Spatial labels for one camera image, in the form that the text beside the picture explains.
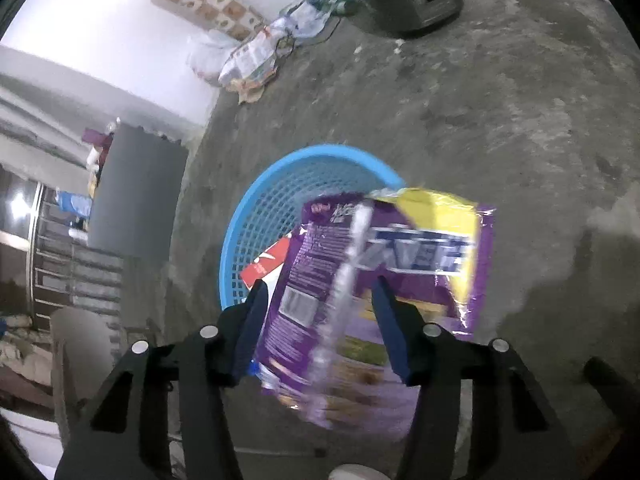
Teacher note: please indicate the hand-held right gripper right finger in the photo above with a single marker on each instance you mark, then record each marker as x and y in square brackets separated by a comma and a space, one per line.
[387, 330]

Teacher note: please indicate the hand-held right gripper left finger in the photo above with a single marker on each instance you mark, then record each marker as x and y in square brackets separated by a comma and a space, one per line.
[252, 330]

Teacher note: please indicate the purple yellow snack packet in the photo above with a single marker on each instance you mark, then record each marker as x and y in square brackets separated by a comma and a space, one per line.
[310, 270]

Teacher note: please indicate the blue plastic basket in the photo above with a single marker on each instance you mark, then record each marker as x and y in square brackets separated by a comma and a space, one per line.
[280, 200]

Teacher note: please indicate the red white packet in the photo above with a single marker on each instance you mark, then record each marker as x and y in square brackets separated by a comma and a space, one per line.
[265, 265]

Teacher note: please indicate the grey cabinet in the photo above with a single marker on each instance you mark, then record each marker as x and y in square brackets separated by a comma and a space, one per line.
[135, 190]

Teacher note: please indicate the metal railing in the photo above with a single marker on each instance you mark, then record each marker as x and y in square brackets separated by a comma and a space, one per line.
[75, 270]

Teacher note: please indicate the pile of papers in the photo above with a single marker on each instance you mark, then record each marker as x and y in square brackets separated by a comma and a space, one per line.
[250, 60]

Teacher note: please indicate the white bag with red print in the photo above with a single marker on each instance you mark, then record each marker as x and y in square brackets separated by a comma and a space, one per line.
[207, 55]

